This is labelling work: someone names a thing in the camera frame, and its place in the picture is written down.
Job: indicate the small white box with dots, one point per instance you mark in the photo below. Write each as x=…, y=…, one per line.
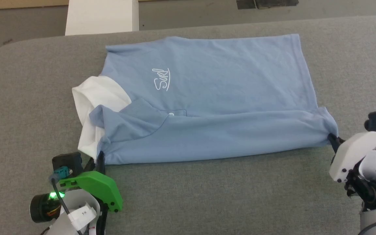
x=101, y=16

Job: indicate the light blue white-collared polo shirt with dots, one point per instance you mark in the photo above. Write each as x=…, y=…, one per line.
x=224, y=81

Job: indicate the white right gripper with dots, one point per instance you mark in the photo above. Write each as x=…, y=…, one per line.
x=357, y=153

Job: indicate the grey metal panel stand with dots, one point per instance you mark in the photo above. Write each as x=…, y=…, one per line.
x=266, y=3

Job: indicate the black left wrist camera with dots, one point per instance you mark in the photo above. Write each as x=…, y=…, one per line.
x=67, y=161

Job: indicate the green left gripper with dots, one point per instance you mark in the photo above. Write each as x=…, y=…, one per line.
x=100, y=187

